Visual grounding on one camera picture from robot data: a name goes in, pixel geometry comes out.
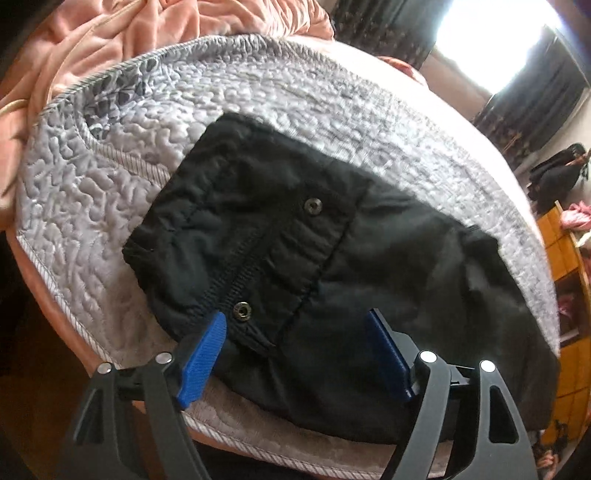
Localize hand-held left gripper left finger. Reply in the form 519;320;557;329
55;310;228;480

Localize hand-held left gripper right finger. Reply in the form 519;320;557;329
365;309;541;480

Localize black pants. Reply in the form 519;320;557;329
122;113;561;444

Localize grey quilted bedspread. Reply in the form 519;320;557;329
16;34;561;478

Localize yellow wooden cabinet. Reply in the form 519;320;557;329
534;200;591;444

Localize pile of pink clothes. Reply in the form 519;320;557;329
560;202;591;232

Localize coat rack with dark coats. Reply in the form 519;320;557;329
527;143;591;217

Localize pink bed blanket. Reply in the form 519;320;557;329
281;34;548;241

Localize orange pink pillow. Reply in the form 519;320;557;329
392;60;426;85

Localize dark patterned curtain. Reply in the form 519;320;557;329
472;37;591;160
331;0;445;71

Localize bright window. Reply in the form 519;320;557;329
434;0;563;95

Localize pink duvet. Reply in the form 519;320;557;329
0;0;334;210

